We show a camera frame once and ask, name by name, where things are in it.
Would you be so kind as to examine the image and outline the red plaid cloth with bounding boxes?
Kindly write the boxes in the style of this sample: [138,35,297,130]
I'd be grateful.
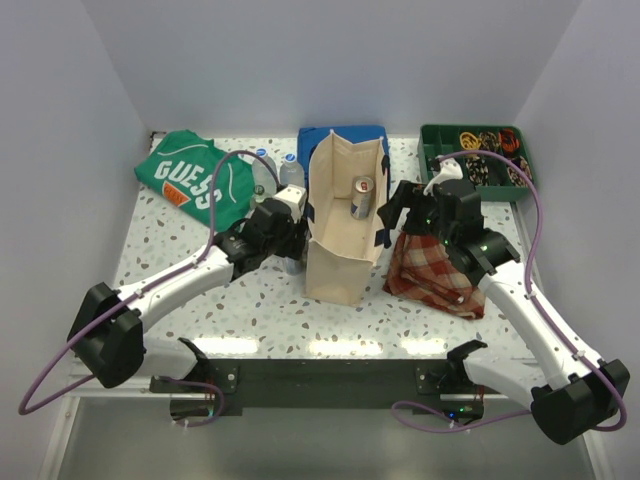
[383,232,486,320]

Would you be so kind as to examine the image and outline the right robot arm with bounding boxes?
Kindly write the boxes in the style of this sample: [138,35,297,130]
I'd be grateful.
[378,179,630,445]

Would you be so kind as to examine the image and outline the Pocari Sweat bottle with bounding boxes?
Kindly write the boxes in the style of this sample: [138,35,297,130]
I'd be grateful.
[252,148,277,196]
[279,153,305,188]

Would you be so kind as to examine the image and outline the green Guess t-shirt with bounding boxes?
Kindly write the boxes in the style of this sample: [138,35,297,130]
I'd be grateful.
[134,130,254,231]

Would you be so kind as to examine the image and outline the pink patterned hair ties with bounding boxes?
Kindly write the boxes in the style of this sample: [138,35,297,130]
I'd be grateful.
[505,155,535,189]

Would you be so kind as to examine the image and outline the green compartment tray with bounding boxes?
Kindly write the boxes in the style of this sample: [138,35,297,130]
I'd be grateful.
[418,124,535,202]

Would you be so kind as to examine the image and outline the orange black hair ties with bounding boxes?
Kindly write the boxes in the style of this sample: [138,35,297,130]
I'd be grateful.
[497,128,523,154]

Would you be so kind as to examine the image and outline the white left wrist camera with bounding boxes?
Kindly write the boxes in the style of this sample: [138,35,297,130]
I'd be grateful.
[274,185,307,223]

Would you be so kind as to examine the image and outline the black white hair ties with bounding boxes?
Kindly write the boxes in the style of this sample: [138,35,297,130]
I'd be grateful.
[465,157,494,187]

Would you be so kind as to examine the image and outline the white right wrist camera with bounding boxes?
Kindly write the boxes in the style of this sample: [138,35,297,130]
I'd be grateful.
[423,155,463,196]

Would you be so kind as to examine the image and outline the folded blue cloth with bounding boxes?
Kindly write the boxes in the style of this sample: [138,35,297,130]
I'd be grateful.
[297,124,388,171]

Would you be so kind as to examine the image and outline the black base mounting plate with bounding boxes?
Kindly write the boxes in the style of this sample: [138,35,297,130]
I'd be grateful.
[150,359,484,420]

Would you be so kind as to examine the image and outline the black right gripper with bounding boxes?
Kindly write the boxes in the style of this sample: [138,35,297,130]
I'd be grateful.
[376,180,455,246]

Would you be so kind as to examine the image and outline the red tab can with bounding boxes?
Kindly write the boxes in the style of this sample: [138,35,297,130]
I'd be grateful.
[350,176,375,220]
[284,258,304,276]

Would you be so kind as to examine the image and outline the beige canvas tote bag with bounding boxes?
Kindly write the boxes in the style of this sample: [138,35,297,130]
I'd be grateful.
[306,131,390,306]

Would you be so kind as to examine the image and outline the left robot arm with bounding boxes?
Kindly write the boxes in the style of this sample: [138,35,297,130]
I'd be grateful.
[68,198,307,392]

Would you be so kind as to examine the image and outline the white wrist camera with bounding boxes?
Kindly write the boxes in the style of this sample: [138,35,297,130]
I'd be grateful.
[274,185,307,223]
[423,155,463,196]

